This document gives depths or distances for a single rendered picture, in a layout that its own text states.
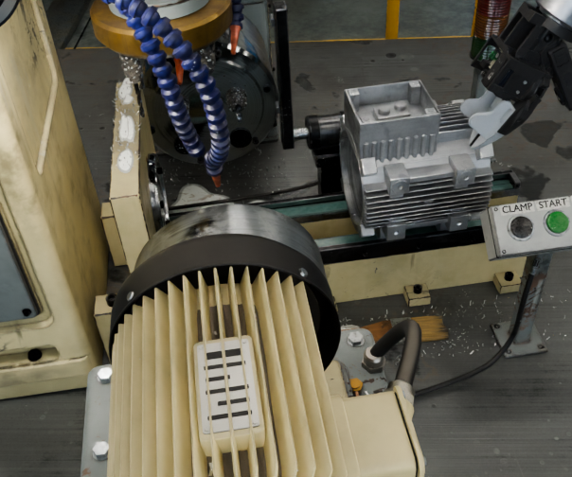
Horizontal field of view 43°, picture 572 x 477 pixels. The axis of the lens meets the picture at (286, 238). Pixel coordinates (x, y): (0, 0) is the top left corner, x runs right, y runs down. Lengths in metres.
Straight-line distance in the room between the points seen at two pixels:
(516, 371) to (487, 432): 0.13
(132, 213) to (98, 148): 0.73
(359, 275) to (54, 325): 0.49
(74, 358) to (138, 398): 0.65
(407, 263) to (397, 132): 0.25
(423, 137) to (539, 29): 0.21
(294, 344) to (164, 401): 0.10
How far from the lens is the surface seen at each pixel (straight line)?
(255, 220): 0.87
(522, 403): 1.16
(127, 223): 0.99
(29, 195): 0.93
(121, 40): 0.92
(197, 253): 0.53
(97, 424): 0.70
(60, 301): 1.05
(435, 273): 1.26
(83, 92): 1.92
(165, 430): 0.46
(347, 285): 1.22
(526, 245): 1.02
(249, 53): 1.27
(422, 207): 1.12
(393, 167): 1.08
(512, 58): 1.02
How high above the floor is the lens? 1.72
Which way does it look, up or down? 42 degrees down
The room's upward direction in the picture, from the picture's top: 4 degrees counter-clockwise
